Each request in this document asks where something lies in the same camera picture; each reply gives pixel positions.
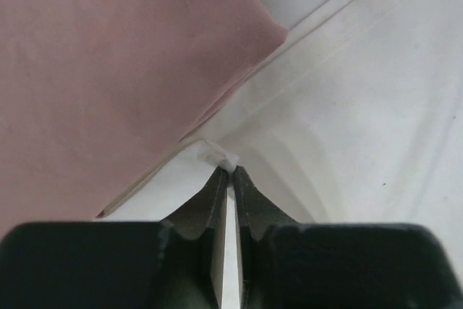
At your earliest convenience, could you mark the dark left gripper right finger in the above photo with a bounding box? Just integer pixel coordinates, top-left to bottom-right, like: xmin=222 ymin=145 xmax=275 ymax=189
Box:
xmin=233 ymin=166 xmax=462 ymax=308

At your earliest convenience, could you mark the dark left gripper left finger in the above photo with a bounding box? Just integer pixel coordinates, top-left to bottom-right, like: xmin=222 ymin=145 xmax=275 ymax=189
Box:
xmin=1 ymin=169 xmax=227 ymax=308

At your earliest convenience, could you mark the cream white t shirt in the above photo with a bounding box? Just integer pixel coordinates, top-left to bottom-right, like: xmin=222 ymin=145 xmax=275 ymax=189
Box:
xmin=109 ymin=0 xmax=462 ymax=308

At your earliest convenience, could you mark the folded pink t shirt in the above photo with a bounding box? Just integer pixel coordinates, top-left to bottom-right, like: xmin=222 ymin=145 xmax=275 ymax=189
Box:
xmin=1 ymin=0 xmax=287 ymax=234

